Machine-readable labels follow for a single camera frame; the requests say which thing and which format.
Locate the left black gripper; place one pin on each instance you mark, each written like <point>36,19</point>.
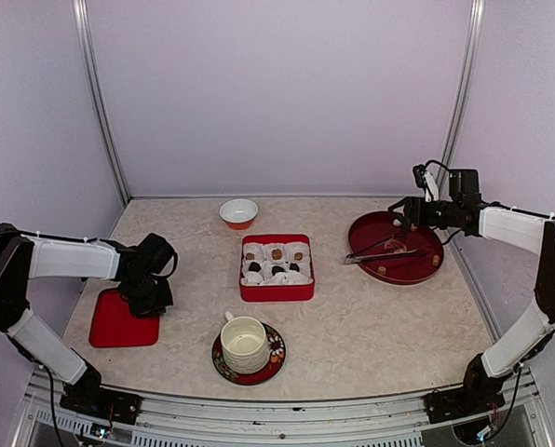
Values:
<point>166,300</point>

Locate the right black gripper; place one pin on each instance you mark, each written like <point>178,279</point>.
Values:
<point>418,218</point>

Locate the round dark red tray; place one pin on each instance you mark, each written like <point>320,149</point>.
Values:
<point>374,232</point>

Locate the red box lid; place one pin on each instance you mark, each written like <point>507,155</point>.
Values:
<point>113,326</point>

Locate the metal serving tongs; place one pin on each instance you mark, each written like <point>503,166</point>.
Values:
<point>383,256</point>

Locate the cream ceramic mug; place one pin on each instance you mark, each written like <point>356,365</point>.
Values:
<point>244,343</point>

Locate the red chocolate box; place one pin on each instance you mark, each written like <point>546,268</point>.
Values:
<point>275,282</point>

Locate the floral dark red saucer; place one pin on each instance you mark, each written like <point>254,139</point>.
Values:
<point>276,361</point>

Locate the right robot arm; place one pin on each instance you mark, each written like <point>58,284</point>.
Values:
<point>514,274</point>

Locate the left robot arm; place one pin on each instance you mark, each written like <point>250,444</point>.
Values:
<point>141,272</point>

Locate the white and orange bowl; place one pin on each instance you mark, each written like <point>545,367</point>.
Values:
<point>239,213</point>

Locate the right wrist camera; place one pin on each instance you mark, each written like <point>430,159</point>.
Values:
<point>425,180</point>

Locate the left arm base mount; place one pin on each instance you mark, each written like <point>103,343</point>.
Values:
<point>111,405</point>

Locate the front aluminium rail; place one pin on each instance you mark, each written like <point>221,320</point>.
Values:
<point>170,420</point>

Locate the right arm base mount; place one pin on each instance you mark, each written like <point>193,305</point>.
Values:
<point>451,404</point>

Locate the right aluminium frame post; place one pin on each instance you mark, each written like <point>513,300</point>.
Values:
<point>475,21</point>

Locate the aluminium frame post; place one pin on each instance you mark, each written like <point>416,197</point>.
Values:
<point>81,19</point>
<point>475,21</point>

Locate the left aluminium frame post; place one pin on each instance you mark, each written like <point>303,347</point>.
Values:
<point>81,19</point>

